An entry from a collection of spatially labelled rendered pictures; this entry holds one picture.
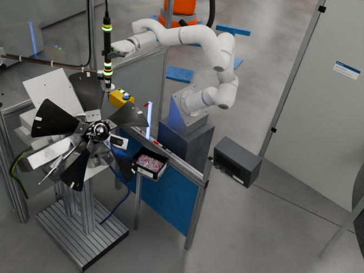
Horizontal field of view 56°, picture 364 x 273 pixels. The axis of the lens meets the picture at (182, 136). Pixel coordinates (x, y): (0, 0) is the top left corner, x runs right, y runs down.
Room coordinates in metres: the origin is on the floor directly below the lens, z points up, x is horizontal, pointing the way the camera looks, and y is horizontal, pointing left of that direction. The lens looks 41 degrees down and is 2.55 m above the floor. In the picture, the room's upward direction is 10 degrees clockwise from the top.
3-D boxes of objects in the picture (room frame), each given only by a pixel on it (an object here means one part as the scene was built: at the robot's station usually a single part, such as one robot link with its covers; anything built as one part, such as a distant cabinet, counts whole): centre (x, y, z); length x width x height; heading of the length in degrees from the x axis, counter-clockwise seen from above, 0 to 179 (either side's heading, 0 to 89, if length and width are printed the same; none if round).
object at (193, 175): (1.79, 0.15, 0.82); 0.90 x 0.04 x 0.08; 55
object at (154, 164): (1.61, 0.19, 0.83); 0.19 x 0.14 x 0.04; 70
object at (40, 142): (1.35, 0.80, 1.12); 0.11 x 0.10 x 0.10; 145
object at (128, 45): (1.64, 0.38, 1.65); 0.11 x 0.10 x 0.07; 145
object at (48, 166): (1.31, 0.70, 1.03); 0.15 x 0.10 x 0.14; 55
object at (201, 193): (1.54, -0.20, 0.39); 0.04 x 0.04 x 0.78; 55
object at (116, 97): (2.01, 0.48, 1.02); 0.16 x 0.10 x 0.11; 55
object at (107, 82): (1.55, 0.44, 1.65); 0.04 x 0.04 x 0.46
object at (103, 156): (1.52, 0.46, 0.91); 0.12 x 0.08 x 0.12; 55
